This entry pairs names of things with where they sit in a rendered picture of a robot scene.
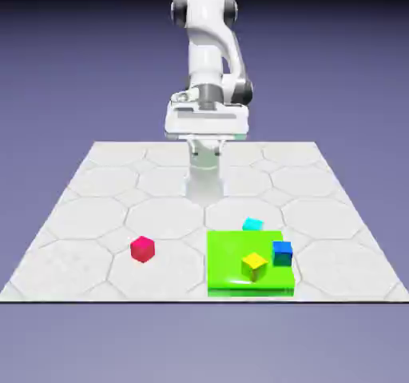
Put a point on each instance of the small yellow cube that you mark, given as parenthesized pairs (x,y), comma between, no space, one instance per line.
(254,266)

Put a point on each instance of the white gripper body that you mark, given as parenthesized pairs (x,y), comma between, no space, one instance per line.
(206,124)

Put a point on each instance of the small cyan cube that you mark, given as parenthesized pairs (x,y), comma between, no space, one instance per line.
(252,223)

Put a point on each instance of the small red cube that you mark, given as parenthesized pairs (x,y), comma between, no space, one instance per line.
(142,248)

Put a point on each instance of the small blue cube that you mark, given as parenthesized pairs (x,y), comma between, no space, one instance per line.
(282,253)

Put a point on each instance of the large green box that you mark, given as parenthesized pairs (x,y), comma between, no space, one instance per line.
(227,261)

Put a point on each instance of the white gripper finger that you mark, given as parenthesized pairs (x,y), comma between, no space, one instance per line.
(218,148)
(193,148)

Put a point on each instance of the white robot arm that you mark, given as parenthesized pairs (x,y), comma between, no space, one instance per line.
(204,37)

